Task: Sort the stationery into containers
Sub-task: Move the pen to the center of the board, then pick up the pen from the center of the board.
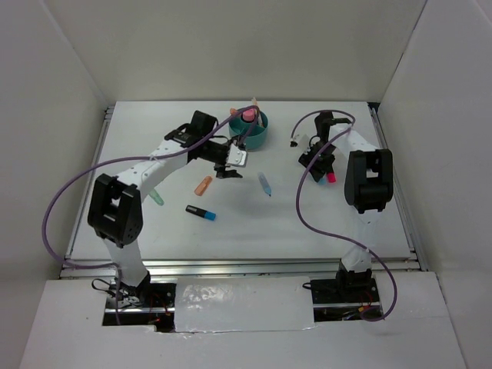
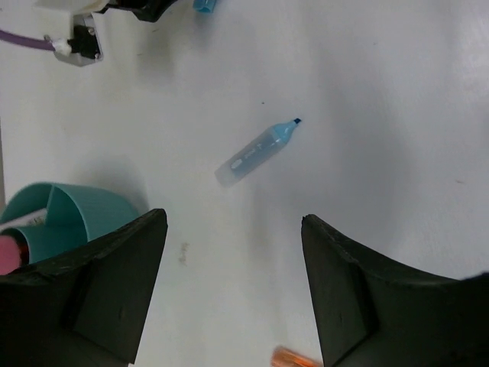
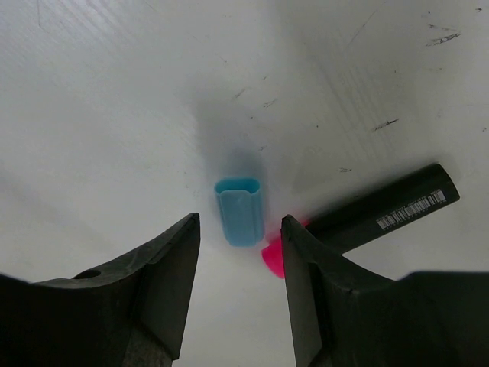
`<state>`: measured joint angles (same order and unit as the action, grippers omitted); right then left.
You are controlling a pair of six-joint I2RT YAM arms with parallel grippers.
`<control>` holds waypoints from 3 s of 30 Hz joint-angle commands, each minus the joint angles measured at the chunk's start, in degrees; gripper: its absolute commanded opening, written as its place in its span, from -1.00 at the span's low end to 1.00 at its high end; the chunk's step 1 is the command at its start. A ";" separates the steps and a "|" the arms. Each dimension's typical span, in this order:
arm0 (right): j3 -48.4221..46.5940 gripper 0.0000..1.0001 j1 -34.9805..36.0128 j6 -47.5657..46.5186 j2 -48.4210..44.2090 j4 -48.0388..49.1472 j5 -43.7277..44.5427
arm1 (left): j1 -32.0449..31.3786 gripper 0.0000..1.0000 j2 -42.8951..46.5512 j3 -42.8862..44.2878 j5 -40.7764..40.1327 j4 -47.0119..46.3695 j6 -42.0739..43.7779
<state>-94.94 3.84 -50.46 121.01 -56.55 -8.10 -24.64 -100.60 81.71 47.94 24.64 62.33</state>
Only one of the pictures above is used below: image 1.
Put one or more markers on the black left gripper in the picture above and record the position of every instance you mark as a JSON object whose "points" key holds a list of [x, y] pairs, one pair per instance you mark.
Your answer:
{"points": [[221, 173]]}

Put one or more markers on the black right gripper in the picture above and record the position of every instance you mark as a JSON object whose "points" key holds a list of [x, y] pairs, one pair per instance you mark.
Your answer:
{"points": [[318, 171]]}

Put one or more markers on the blue capped clear highlighter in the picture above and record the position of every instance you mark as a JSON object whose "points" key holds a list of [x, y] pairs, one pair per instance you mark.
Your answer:
{"points": [[264, 184]]}

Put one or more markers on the pink capped marker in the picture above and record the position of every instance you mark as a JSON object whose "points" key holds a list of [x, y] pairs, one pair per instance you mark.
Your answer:
{"points": [[248, 115]]}

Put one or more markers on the thin orange pen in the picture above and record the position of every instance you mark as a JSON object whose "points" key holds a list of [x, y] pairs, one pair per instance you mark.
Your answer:
{"points": [[260, 119]]}

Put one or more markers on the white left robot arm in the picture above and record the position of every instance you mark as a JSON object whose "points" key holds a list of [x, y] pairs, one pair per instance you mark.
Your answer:
{"points": [[116, 213]]}

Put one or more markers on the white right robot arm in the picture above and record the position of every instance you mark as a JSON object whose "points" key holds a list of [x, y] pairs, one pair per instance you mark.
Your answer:
{"points": [[368, 187]]}

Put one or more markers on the black pink highlighter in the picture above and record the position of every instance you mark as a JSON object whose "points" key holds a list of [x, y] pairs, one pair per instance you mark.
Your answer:
{"points": [[331, 177]]}

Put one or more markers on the black blue highlighter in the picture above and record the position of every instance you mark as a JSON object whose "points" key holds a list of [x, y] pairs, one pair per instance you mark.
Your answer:
{"points": [[202, 213]]}

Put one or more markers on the teal round organizer container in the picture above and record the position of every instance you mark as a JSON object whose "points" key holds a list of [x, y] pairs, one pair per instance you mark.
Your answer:
{"points": [[257, 136]]}

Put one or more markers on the green highlighter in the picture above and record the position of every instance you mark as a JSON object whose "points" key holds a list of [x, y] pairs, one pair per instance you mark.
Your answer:
{"points": [[155, 196]]}

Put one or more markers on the white foil cover plate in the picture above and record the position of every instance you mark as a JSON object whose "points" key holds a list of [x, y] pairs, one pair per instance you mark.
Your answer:
{"points": [[222, 305]]}

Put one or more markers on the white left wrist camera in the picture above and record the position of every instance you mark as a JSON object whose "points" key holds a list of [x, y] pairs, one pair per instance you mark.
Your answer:
{"points": [[237, 157]]}

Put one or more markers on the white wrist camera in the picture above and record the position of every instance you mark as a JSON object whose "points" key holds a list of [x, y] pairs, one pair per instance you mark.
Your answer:
{"points": [[299, 141], [237, 157]]}

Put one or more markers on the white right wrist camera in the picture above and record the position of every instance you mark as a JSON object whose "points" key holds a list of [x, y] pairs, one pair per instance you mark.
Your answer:
{"points": [[299, 141]]}

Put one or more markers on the aluminium rail frame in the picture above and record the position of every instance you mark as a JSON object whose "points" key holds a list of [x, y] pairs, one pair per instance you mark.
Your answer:
{"points": [[252, 233]]}

